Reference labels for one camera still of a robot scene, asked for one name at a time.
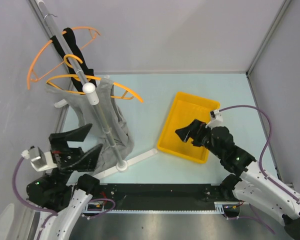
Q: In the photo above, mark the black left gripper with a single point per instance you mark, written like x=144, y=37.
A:
x=66, y=156

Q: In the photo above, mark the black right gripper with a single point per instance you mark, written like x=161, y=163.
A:
x=197, y=127

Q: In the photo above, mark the grey tank top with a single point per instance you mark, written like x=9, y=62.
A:
x=113, y=115

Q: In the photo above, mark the yellow plastic hanger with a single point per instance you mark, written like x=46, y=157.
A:
x=88, y=88

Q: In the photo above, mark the orange plastic hanger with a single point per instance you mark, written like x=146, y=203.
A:
x=32, y=76

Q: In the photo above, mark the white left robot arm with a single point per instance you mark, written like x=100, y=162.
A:
x=67, y=184

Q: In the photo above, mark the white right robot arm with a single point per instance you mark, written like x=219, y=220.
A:
x=253, y=184

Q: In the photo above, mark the yellow plastic tray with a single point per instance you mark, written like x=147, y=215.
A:
x=185, y=108

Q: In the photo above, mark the white rack base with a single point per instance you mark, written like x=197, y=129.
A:
x=130, y=162

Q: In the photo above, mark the silver clothes rack pole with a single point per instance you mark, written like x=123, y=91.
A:
x=122, y=164

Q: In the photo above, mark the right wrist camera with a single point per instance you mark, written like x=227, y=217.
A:
x=216, y=119

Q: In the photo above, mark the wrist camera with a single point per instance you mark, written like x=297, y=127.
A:
x=216, y=119
x=39, y=160

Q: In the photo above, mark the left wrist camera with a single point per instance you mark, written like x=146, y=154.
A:
x=39, y=160

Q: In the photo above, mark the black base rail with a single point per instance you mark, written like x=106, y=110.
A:
x=163, y=198

